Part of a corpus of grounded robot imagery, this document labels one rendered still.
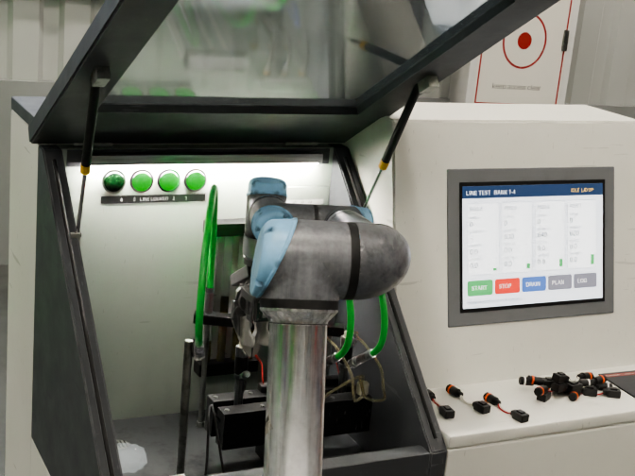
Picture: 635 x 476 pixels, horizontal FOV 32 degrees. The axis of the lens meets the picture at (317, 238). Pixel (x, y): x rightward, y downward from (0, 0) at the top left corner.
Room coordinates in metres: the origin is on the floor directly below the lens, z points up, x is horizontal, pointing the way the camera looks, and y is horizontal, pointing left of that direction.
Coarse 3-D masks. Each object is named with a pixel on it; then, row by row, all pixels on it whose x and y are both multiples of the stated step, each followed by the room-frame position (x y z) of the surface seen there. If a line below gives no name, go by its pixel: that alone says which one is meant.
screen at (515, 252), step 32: (448, 192) 2.38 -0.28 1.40; (480, 192) 2.41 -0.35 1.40; (512, 192) 2.45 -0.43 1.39; (544, 192) 2.49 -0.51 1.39; (576, 192) 2.54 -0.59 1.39; (608, 192) 2.58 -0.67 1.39; (448, 224) 2.36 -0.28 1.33; (480, 224) 2.40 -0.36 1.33; (512, 224) 2.44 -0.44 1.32; (544, 224) 2.48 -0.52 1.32; (576, 224) 2.52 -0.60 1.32; (608, 224) 2.56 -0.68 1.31; (448, 256) 2.35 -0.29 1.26; (480, 256) 2.38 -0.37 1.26; (512, 256) 2.42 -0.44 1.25; (544, 256) 2.46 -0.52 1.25; (576, 256) 2.51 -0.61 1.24; (608, 256) 2.55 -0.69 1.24; (448, 288) 2.33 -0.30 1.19; (480, 288) 2.37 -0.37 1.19; (512, 288) 2.41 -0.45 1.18; (544, 288) 2.45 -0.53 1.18; (576, 288) 2.49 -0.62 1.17; (608, 288) 2.53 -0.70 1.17; (448, 320) 2.32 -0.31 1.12; (480, 320) 2.35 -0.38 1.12; (512, 320) 2.39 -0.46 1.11
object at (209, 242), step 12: (216, 192) 2.18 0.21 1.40; (216, 204) 2.22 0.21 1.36; (216, 216) 2.24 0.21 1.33; (204, 228) 1.98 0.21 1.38; (216, 228) 2.26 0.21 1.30; (204, 240) 1.96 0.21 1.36; (204, 252) 1.94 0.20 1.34; (204, 264) 1.93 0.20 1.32; (204, 276) 1.92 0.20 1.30; (204, 288) 1.91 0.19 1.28
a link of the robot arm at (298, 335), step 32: (288, 224) 1.55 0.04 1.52; (320, 224) 1.56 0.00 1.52; (352, 224) 1.58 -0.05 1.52; (256, 256) 1.57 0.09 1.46; (288, 256) 1.51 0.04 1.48; (320, 256) 1.52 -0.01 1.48; (352, 256) 1.53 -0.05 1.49; (256, 288) 1.51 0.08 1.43; (288, 288) 1.50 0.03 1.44; (320, 288) 1.51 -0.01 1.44; (352, 288) 1.53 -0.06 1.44; (288, 320) 1.50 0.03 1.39; (320, 320) 1.51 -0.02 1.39; (288, 352) 1.48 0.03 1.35; (320, 352) 1.50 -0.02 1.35; (288, 384) 1.47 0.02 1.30; (320, 384) 1.49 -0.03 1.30; (288, 416) 1.45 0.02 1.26; (320, 416) 1.47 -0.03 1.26; (288, 448) 1.44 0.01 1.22; (320, 448) 1.46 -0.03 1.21
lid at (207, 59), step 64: (128, 0) 1.67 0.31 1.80; (192, 0) 1.75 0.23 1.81; (256, 0) 1.78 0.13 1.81; (320, 0) 1.82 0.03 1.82; (384, 0) 1.86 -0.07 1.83; (448, 0) 1.90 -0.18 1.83; (512, 0) 1.91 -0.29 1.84; (128, 64) 1.90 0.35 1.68; (192, 64) 1.99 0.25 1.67; (256, 64) 2.04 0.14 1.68; (320, 64) 2.09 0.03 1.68; (384, 64) 2.14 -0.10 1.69; (448, 64) 2.15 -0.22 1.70; (64, 128) 2.15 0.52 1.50; (128, 128) 2.21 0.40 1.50; (192, 128) 2.27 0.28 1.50; (256, 128) 2.34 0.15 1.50; (320, 128) 2.41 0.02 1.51
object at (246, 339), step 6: (240, 318) 2.04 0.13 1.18; (246, 318) 2.04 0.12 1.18; (240, 324) 2.04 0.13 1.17; (246, 324) 2.04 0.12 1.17; (240, 330) 2.05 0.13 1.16; (246, 330) 2.04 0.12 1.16; (240, 336) 2.05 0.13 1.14; (246, 336) 2.04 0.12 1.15; (240, 342) 2.05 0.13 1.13; (246, 342) 2.04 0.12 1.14; (252, 342) 2.01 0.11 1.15; (246, 348) 2.05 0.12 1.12
